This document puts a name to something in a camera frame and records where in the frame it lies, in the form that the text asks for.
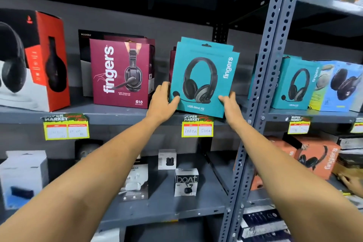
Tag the person's left hand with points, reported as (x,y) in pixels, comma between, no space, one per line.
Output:
(160,105)

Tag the orange headset box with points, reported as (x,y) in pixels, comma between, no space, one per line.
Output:
(320,156)
(280,145)

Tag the person's right thumb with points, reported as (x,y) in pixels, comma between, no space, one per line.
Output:
(224,99)

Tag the person's left forearm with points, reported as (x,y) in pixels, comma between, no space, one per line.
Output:
(85,182)

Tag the yellow price tag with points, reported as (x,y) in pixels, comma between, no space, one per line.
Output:
(197,128)
(357,127)
(299,126)
(66,128)

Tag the dark product box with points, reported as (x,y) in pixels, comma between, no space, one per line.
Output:
(88,149)

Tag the white speaker box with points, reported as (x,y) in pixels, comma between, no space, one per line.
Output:
(24,176)

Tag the person's left thumb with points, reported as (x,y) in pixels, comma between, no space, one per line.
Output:
(175,101)

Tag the person's right hand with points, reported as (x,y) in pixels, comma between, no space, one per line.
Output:
(234,114)

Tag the maroon headset box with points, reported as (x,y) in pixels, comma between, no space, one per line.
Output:
(124,37)
(172,63)
(119,74)

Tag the red black white headphone box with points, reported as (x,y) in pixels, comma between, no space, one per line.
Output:
(31,63)

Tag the grey metal shelf rack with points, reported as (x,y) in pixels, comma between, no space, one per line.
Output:
(113,115)
(326,117)

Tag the person's right forearm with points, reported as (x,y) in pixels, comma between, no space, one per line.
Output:
(289,182)

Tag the white black earbuds box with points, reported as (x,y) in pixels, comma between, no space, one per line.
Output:
(185,182)

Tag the white green headphone box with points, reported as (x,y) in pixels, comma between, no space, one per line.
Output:
(319,88)

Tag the stack of dark blue boxes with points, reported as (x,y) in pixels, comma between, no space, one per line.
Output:
(263,226)

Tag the small white earbuds box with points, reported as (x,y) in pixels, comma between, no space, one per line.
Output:
(167,159)

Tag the teal headset box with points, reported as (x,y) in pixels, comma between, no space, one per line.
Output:
(204,80)
(296,85)
(253,80)
(198,41)

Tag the blue headphone box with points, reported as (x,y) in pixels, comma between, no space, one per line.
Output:
(341,85)

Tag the stack of assorted boxes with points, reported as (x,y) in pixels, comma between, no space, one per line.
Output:
(350,151)

